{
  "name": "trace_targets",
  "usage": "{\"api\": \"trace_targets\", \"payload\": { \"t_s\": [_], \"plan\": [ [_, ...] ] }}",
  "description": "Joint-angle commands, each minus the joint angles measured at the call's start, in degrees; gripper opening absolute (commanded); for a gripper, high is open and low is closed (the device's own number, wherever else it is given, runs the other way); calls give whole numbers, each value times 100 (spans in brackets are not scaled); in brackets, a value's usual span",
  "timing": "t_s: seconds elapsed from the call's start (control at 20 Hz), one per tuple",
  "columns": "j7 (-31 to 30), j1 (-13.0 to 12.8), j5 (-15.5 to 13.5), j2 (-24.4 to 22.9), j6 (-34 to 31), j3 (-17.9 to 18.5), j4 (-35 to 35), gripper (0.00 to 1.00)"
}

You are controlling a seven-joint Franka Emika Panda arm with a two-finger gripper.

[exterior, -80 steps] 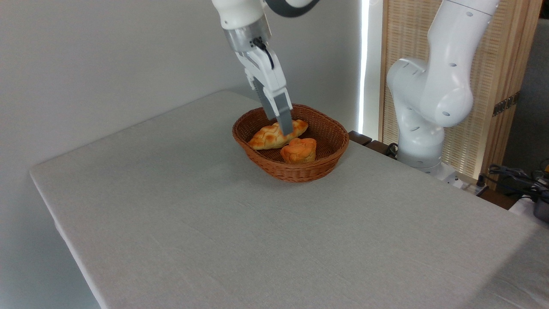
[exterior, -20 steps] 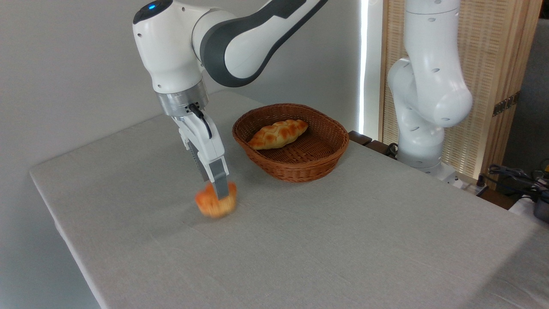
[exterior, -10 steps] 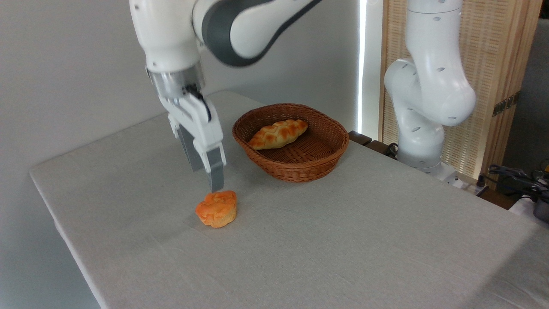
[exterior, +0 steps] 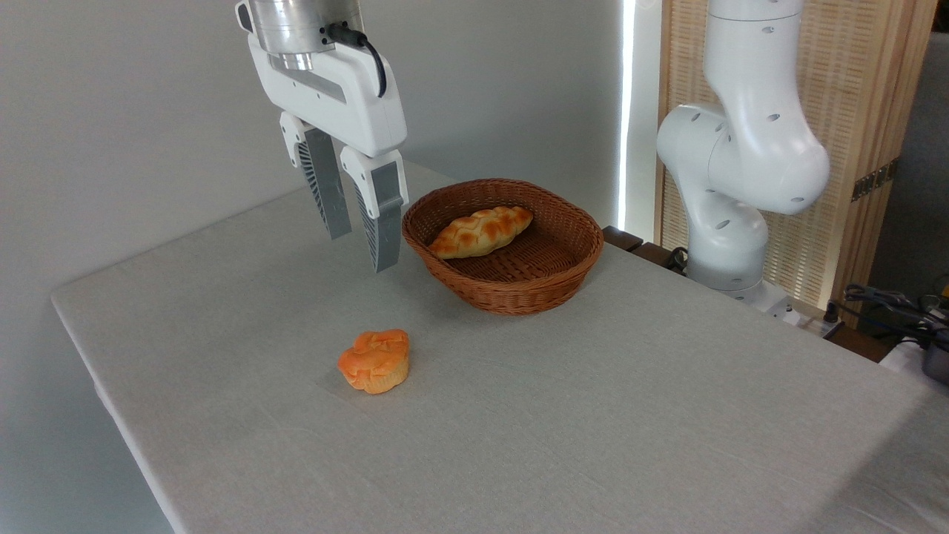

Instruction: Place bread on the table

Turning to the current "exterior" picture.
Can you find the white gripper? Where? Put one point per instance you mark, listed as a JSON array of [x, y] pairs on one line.
[[353, 102]]

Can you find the round orange bread bun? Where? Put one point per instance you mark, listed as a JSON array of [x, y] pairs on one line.
[[374, 362]]

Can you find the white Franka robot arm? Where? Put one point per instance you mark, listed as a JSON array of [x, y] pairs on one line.
[[749, 148]]

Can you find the braided bread loaf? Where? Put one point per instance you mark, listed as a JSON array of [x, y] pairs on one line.
[[478, 231]]

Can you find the brown wicker basket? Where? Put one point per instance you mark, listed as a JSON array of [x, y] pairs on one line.
[[511, 297]]

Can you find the grey tablecloth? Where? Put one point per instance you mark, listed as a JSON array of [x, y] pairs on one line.
[[519, 430]]

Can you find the white power strip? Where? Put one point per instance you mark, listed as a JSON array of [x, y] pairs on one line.
[[808, 319]]

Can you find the wooden folding screen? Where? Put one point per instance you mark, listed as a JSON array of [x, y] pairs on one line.
[[852, 74]]

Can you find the metal screen hinge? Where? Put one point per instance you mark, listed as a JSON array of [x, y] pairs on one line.
[[875, 180]]

